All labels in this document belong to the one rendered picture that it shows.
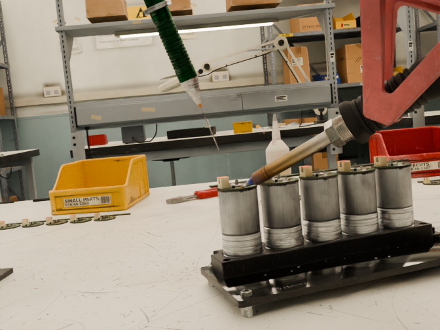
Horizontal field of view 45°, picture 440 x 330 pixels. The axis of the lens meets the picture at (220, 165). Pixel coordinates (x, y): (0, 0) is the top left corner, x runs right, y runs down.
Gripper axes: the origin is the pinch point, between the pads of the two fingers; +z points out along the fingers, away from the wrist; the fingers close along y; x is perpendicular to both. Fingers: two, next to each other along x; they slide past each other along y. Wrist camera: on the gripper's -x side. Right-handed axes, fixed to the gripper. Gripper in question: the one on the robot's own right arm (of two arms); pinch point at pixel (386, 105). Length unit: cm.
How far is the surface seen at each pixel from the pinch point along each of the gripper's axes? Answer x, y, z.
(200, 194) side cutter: -21.6, -30.8, 21.2
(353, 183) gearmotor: -0.8, -5.5, 5.7
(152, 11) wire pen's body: -12.8, 3.5, -0.6
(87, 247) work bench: -20.4, -7.6, 21.4
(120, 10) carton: -164, -194, 17
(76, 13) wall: -323, -344, 46
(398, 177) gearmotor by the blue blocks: 1.4, -7.6, 4.7
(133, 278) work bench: -11.3, -0.5, 17.0
